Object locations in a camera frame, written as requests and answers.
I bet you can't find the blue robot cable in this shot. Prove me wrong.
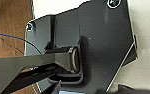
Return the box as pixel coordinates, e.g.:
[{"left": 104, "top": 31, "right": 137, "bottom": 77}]
[{"left": 0, "top": 32, "right": 45, "bottom": 54}]

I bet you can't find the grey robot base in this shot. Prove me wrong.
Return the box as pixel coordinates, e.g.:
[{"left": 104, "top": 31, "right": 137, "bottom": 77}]
[{"left": 25, "top": 0, "right": 139, "bottom": 94}]

